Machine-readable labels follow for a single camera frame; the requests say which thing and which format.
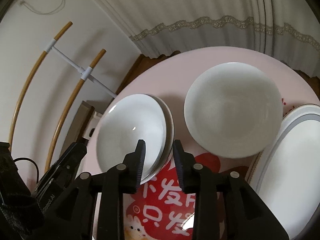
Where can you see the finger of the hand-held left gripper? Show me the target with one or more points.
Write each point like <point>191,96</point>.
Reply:
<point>67,160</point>

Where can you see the person's left forearm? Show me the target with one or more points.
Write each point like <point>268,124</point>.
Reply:
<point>17,217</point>

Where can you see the white storage box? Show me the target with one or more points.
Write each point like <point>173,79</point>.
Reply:
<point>93,127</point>
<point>80,120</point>

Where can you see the white bar stand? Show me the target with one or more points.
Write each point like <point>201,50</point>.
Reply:
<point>67,58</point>

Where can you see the round pink table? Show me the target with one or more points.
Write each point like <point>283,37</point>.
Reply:
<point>180,75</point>

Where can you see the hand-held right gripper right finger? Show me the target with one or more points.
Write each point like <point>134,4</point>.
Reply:
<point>180,165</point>

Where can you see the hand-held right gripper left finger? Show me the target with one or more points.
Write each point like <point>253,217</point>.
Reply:
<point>140,165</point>

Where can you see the beige curtain panel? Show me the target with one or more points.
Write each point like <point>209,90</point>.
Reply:
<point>175,5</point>
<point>282,30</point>

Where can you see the small plate grey band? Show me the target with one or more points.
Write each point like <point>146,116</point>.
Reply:
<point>295,167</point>

